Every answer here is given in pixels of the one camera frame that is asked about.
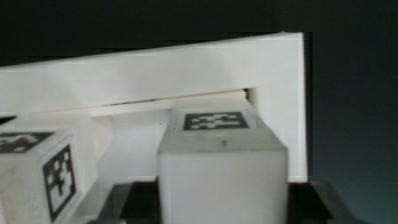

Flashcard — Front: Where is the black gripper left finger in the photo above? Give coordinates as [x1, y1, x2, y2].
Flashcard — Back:
[87, 181, 160, 224]

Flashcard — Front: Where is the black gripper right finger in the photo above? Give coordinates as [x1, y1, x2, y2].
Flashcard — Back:
[286, 181, 368, 224]

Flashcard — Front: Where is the white chair leg with marker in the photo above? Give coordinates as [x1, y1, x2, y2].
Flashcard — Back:
[0, 130, 82, 224]

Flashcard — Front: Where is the small white part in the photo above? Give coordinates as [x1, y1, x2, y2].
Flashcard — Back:
[155, 107, 292, 224]

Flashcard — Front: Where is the white chair seat part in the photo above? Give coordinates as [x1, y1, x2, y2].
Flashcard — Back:
[0, 33, 308, 182]

